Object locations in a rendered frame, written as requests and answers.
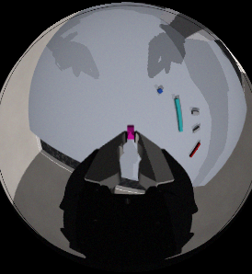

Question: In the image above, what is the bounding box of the magenta block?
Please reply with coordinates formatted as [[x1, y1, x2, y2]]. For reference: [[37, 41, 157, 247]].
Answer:
[[127, 125, 134, 140]]

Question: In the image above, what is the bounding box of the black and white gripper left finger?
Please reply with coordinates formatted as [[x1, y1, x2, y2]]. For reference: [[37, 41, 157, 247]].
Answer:
[[59, 131, 128, 211]]

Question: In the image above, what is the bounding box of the grey rod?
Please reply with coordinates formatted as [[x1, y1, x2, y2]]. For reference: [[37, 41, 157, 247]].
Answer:
[[193, 126, 200, 133], [191, 110, 200, 115]]

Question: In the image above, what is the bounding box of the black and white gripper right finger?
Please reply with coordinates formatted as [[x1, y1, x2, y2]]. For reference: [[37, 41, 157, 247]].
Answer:
[[134, 131, 198, 214]]

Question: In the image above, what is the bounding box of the red rod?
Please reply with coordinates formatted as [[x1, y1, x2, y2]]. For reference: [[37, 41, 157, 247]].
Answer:
[[189, 142, 200, 157]]

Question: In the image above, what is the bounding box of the turquoise rod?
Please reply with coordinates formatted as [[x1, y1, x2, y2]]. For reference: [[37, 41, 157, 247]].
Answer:
[[174, 98, 183, 131]]

